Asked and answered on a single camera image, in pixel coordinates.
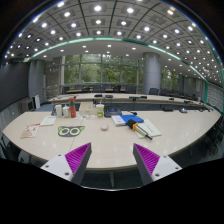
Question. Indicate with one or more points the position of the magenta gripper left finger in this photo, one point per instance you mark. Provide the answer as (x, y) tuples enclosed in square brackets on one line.
[(70, 166)]

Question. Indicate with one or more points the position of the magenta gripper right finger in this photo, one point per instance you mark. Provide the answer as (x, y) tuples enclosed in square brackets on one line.
[(151, 166)]

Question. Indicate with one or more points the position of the pink computer mouse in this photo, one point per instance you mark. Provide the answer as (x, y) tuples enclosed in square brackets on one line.
[(104, 127)]

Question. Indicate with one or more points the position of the white open booklet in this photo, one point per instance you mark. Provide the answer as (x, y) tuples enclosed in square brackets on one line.
[(150, 128)]

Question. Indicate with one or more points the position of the white paper sheet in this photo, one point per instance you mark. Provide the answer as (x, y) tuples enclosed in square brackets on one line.
[(48, 121)]

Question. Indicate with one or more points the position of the blue notebook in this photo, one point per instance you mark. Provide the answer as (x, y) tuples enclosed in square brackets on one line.
[(126, 118)]

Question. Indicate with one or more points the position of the pink white snack packet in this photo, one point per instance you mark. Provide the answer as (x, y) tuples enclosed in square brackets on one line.
[(30, 131)]

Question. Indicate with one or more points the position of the red water bottle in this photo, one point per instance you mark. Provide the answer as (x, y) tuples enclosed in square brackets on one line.
[(72, 107)]

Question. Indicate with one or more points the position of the white cylindrical cup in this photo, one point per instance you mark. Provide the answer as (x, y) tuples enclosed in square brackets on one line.
[(58, 109)]

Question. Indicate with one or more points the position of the white green paper cup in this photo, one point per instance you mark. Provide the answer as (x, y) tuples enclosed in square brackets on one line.
[(100, 110)]

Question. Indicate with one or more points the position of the long curved conference desk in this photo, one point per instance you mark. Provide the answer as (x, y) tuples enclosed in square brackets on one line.
[(127, 98)]

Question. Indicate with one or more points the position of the grey round pillar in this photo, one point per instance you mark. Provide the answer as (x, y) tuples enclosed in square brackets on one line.
[(151, 71)]

